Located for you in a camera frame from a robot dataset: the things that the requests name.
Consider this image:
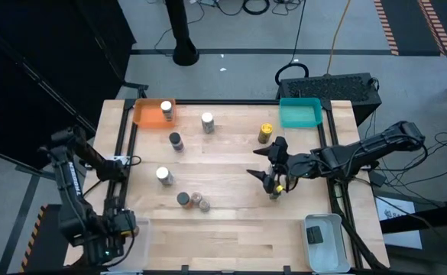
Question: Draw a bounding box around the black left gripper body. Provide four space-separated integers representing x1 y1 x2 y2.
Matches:
110 209 138 245

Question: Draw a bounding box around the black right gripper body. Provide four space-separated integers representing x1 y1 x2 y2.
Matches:
263 136 314 196

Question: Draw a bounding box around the white-capped clear spice bottle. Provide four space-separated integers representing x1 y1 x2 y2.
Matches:
201 112 215 134
155 166 175 187
160 99 174 122

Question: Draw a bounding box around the orange spice bottle black cap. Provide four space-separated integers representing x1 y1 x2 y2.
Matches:
176 191 194 210

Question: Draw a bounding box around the black-capped purple-label spice bottle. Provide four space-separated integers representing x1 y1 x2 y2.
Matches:
168 131 185 154

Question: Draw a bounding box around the clear plastic bin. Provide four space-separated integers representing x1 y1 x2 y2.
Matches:
108 216 152 272

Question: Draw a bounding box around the teal plastic bin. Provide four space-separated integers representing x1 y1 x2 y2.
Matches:
278 96 324 129

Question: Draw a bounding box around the black hazard-edged floor mat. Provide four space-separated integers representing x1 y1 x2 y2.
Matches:
18 203 67 275
374 0 447 57

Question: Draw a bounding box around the black perforated computer case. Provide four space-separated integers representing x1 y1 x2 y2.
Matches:
276 72 383 125

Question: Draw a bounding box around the white plastic bin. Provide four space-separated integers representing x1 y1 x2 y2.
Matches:
302 212 352 274

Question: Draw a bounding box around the orange plastic bin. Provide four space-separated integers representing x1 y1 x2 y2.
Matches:
132 98 177 130

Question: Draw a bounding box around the white printed paper sheet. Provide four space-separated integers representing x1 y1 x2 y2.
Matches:
374 195 423 250

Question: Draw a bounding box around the black support beam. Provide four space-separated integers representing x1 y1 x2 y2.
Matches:
379 200 447 235

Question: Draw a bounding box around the black curtain partition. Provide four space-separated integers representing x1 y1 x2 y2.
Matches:
0 0 137 171

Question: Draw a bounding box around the black table frame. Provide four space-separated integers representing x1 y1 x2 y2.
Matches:
104 98 390 275

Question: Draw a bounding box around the black cable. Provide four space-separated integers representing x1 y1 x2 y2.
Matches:
274 0 310 87

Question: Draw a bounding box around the yellow cable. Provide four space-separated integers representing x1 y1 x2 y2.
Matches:
325 0 352 76

